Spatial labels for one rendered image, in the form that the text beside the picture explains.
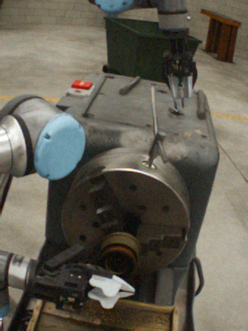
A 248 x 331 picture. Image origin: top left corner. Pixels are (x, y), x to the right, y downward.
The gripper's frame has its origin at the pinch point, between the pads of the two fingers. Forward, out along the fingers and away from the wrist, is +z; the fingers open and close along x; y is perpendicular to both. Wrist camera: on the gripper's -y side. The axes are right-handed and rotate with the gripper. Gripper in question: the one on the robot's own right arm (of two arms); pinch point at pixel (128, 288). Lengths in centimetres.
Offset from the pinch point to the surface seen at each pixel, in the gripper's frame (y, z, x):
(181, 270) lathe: -37.5, 15.5, -23.2
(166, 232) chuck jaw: -19.9, 6.5, 2.1
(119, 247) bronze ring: -9.1, -3.5, 3.5
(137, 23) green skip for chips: -612, -45, -40
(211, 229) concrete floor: -199, 55, -113
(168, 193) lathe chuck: -22.9, 5.3, 10.7
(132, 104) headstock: -63, -8, 16
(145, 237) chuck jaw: -16.9, 1.7, 1.8
